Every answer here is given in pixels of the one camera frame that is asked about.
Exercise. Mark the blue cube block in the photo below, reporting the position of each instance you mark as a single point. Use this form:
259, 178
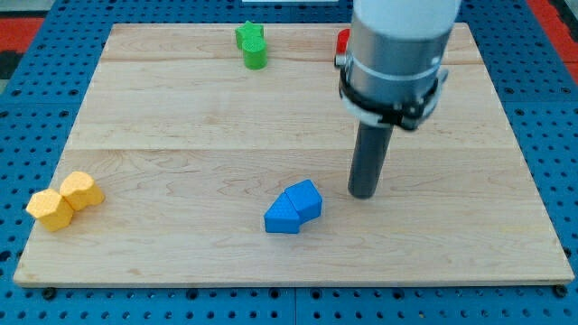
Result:
306, 200

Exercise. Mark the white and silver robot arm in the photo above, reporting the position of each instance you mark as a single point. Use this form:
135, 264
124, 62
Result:
390, 73

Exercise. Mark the blue triangle block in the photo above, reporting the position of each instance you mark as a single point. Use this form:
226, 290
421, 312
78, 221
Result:
282, 217

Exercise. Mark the light wooden board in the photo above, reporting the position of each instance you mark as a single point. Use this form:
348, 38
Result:
191, 149

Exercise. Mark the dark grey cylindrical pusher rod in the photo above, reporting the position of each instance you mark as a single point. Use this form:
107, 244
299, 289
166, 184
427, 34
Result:
368, 159

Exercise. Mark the green cylinder block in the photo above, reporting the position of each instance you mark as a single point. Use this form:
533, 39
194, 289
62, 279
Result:
254, 53

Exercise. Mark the green star block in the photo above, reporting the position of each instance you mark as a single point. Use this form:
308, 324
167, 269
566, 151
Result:
248, 30

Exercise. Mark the red block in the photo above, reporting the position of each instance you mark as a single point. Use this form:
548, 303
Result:
342, 41

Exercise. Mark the yellow heart block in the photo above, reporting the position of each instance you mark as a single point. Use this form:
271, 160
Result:
80, 190

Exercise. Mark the yellow hexagon block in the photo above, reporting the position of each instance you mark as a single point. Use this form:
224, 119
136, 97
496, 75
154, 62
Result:
50, 209

